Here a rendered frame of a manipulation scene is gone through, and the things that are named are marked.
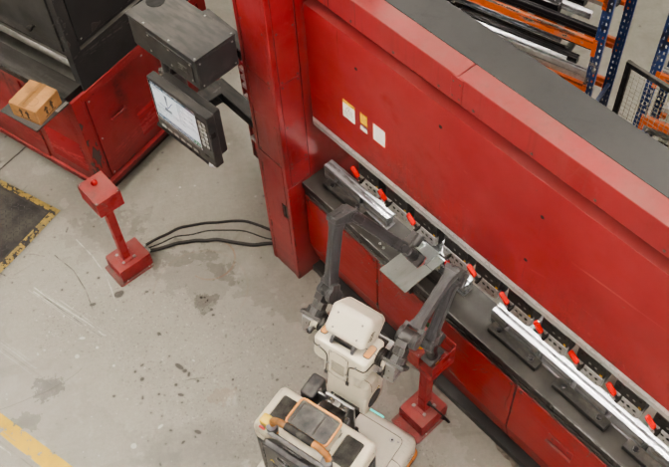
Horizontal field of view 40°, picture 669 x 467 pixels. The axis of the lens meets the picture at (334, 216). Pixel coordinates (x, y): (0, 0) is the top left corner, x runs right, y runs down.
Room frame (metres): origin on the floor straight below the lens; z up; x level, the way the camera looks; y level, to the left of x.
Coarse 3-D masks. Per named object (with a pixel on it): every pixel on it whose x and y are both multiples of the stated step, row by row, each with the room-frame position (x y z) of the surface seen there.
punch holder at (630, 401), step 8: (616, 384) 1.65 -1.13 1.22; (624, 384) 1.63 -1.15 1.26; (624, 392) 1.61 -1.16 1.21; (632, 392) 1.59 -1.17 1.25; (624, 400) 1.60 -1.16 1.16; (632, 400) 1.58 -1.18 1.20; (640, 400) 1.56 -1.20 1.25; (624, 408) 1.59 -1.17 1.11; (632, 408) 1.57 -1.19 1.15; (632, 416) 1.55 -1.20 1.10
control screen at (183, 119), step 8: (152, 88) 3.26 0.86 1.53; (160, 96) 3.22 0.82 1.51; (168, 96) 3.16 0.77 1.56; (160, 104) 3.23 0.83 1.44; (168, 104) 3.18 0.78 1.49; (176, 104) 3.12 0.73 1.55; (160, 112) 3.25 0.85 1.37; (168, 112) 3.19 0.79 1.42; (176, 112) 3.14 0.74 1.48; (184, 112) 3.08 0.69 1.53; (168, 120) 3.21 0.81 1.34; (176, 120) 3.15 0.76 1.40; (184, 120) 3.10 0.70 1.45; (192, 120) 3.04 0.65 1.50; (184, 128) 3.11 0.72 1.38; (192, 128) 3.06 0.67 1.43; (192, 136) 3.07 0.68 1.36; (200, 144) 3.03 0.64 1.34
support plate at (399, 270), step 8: (416, 248) 2.55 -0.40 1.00; (400, 256) 2.51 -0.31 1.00; (392, 264) 2.47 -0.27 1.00; (400, 264) 2.47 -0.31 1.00; (408, 264) 2.46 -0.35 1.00; (432, 264) 2.45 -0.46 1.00; (440, 264) 2.45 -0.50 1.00; (384, 272) 2.43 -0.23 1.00; (392, 272) 2.42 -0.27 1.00; (400, 272) 2.42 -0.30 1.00; (408, 272) 2.42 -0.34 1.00; (416, 272) 2.41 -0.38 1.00; (424, 272) 2.41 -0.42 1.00; (392, 280) 2.38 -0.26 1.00; (400, 280) 2.37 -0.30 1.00; (408, 280) 2.37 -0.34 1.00; (416, 280) 2.37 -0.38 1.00; (400, 288) 2.33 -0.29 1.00; (408, 288) 2.32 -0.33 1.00
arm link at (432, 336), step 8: (456, 280) 2.21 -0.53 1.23; (464, 280) 2.17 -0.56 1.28; (456, 288) 2.17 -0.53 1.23; (448, 296) 2.15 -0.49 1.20; (440, 304) 2.13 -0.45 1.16; (448, 304) 2.12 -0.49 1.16; (440, 312) 2.10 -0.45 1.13; (432, 320) 2.09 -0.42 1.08; (440, 320) 2.08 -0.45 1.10; (432, 328) 2.07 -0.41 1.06; (440, 328) 2.07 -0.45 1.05; (432, 336) 2.04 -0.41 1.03; (424, 344) 2.02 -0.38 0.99; (432, 344) 2.01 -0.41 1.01
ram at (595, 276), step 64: (320, 64) 3.12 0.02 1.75; (384, 64) 2.77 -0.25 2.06; (320, 128) 3.15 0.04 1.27; (384, 128) 2.77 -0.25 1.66; (448, 128) 2.47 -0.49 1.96; (448, 192) 2.45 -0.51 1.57; (512, 192) 2.19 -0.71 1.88; (576, 192) 2.03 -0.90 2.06; (512, 256) 2.14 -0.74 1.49; (576, 256) 1.92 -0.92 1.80; (640, 256) 1.74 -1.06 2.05; (576, 320) 1.85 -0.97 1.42; (640, 320) 1.67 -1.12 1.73; (640, 384) 1.58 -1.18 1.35
